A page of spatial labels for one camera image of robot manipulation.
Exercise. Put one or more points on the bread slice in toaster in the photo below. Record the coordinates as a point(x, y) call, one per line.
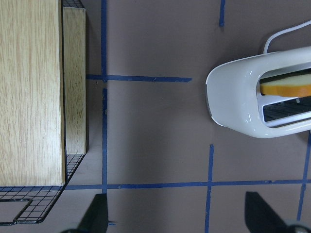
point(288, 86)

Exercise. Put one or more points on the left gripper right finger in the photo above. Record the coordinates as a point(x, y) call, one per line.
point(260, 217)

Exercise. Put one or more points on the small wooden board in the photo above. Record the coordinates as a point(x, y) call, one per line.
point(74, 29)

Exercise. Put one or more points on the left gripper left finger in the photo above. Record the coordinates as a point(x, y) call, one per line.
point(95, 220)

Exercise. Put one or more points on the large wooden board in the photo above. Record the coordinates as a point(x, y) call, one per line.
point(32, 141)

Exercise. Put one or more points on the white two-slot toaster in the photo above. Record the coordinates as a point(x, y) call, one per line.
point(234, 99)

